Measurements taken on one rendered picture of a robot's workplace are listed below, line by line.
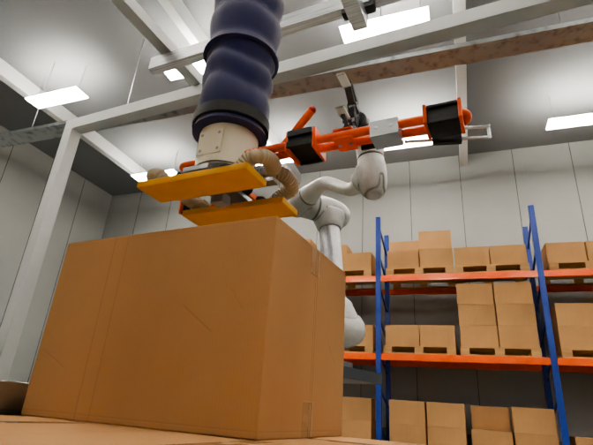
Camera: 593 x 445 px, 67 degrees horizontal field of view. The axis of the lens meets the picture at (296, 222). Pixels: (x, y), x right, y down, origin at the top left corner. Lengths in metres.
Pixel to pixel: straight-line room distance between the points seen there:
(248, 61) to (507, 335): 7.36
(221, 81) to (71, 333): 0.75
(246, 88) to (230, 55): 0.12
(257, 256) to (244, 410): 0.27
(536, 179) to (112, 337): 10.12
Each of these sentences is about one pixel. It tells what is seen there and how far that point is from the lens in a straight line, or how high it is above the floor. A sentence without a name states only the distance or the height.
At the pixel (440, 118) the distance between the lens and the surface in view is 1.07.
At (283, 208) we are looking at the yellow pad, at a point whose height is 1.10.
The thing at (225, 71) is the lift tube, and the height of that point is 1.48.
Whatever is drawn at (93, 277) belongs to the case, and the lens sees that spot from 1.15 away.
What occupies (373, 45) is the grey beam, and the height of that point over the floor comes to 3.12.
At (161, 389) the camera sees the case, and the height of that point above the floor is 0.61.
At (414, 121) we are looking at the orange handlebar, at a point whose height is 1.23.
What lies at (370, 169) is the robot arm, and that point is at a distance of 1.68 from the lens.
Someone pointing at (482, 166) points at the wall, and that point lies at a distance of 10.81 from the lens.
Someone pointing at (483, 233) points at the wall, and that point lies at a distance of 10.13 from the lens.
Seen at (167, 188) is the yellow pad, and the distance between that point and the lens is 1.22.
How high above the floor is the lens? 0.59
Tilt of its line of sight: 23 degrees up
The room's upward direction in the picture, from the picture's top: 4 degrees clockwise
